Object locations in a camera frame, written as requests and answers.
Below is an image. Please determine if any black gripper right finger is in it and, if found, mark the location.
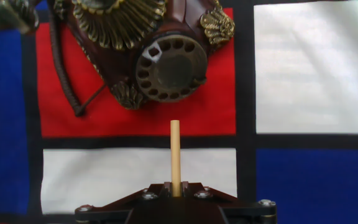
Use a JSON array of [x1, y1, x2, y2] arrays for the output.
[[181, 181, 278, 224]]

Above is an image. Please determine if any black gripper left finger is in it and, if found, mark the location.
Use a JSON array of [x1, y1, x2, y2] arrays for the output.
[[75, 182, 172, 224]]

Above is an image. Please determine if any brown coiled phone cord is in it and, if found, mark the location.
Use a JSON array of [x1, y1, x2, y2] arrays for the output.
[[47, 0, 107, 118]]

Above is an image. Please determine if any short wooden stick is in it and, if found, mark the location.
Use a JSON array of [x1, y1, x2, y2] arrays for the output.
[[170, 119, 182, 198]]

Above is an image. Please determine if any antique brown brass rotary phone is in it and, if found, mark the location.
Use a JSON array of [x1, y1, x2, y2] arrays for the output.
[[47, 0, 236, 110]]

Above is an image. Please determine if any Mondrian pattern tablecloth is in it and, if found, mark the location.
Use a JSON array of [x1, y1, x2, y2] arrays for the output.
[[0, 0, 358, 224]]

